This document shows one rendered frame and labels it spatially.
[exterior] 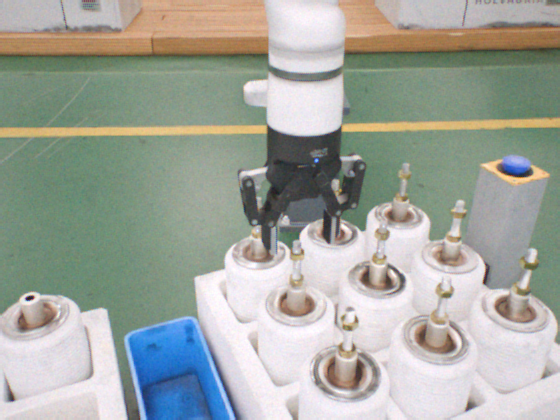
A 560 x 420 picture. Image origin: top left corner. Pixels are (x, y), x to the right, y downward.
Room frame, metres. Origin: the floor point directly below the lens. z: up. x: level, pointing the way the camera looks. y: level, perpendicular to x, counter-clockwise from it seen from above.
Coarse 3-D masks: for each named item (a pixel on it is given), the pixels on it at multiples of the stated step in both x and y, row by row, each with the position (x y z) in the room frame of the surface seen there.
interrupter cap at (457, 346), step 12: (408, 324) 0.48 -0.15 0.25; (420, 324) 0.48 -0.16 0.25; (456, 324) 0.48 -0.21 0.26; (408, 336) 0.46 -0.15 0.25; (420, 336) 0.46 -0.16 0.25; (456, 336) 0.46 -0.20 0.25; (468, 336) 0.46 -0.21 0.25; (408, 348) 0.44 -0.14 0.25; (420, 348) 0.44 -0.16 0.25; (432, 348) 0.44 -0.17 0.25; (444, 348) 0.44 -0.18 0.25; (456, 348) 0.44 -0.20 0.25; (468, 348) 0.44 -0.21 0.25; (432, 360) 0.42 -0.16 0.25; (444, 360) 0.42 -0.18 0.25; (456, 360) 0.42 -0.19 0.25
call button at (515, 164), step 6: (510, 156) 0.77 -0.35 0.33; (516, 156) 0.77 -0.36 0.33; (504, 162) 0.75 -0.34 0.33; (510, 162) 0.75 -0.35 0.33; (516, 162) 0.74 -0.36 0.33; (522, 162) 0.74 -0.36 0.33; (528, 162) 0.75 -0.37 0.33; (504, 168) 0.75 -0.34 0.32; (510, 168) 0.74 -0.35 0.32; (516, 168) 0.73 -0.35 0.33; (522, 168) 0.73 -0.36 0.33; (528, 168) 0.74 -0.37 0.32
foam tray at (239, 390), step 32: (224, 288) 0.65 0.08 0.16; (224, 320) 0.56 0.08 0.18; (224, 352) 0.54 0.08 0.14; (256, 352) 0.54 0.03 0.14; (384, 352) 0.50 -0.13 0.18; (224, 384) 0.55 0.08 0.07; (256, 384) 0.45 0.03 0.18; (288, 384) 0.45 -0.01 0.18; (480, 384) 0.45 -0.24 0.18; (544, 384) 0.46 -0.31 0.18; (256, 416) 0.43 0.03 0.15; (288, 416) 0.41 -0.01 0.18; (480, 416) 0.41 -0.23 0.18; (512, 416) 0.41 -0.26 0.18; (544, 416) 0.43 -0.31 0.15
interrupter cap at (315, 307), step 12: (276, 288) 0.54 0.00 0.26; (312, 288) 0.54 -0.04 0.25; (276, 300) 0.52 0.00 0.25; (312, 300) 0.52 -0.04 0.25; (324, 300) 0.52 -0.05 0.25; (276, 312) 0.50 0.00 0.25; (288, 312) 0.50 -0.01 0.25; (300, 312) 0.50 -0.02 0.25; (312, 312) 0.50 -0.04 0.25; (324, 312) 0.50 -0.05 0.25; (288, 324) 0.48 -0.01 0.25; (300, 324) 0.48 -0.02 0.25
